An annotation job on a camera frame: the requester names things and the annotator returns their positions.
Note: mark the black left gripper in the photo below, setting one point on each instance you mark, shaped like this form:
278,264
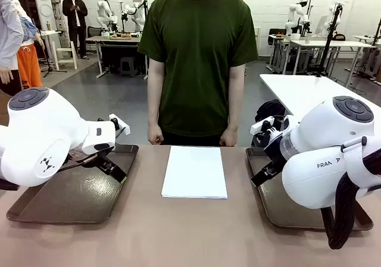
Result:
101,157

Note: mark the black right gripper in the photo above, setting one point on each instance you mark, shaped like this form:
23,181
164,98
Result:
274,145

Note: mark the person's right forearm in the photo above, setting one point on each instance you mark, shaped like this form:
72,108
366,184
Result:
154,106

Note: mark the person's left forearm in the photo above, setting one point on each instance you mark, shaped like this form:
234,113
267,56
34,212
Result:
235,106

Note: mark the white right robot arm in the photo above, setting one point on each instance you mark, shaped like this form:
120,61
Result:
327,148

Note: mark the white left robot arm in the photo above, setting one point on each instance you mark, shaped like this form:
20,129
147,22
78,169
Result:
35,136

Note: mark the white lab robot arm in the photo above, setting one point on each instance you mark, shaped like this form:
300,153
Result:
129,9
104,11
332,11
290,26

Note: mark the person's left hand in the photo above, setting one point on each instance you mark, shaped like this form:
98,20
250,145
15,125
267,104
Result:
229,137

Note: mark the person's right hand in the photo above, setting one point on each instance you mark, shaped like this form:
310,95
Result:
155,134

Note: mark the brown plastic serving tray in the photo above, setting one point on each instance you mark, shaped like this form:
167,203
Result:
297,219
74,201

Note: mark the black bag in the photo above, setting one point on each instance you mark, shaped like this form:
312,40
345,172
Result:
269,109

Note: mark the white A4 paper stack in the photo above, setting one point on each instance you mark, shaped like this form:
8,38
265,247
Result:
193,172

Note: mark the grey plastic stool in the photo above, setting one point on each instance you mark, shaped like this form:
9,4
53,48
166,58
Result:
128,66

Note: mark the black tripod stand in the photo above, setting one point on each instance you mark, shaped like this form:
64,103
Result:
49,67

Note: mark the wooden top work table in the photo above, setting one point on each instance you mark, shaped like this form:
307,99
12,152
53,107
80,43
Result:
119,38

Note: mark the person in green t-shirt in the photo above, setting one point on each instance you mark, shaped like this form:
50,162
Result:
202,56

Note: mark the mannequin in orange shorts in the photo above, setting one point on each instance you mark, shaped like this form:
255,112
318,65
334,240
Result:
28,67

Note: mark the small white desk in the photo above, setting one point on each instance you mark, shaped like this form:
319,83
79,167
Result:
279,37

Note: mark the white bucket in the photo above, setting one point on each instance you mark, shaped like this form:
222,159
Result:
295,37

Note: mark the clear glass bottle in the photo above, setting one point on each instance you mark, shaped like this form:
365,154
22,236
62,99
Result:
308,40

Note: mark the black office chair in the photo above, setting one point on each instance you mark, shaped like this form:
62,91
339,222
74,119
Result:
275,33

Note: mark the long white desk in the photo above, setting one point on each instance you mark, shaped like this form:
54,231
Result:
327,43

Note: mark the small drink bottle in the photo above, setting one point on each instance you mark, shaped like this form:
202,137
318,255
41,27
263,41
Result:
48,26

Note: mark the computer monitor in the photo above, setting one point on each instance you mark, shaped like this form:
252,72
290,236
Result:
321,24

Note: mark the person in black clothes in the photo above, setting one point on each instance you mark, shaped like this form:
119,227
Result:
74,14

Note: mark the white tower air conditioner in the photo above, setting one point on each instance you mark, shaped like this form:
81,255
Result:
44,8

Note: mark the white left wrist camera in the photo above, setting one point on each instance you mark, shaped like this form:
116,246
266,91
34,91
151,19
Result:
119,124

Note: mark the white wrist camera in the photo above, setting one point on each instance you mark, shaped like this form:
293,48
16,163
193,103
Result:
262,124
119,124

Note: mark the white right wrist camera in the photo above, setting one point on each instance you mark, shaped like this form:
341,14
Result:
262,124

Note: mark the black camera pole stand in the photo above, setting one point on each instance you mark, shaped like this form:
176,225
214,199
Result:
329,41

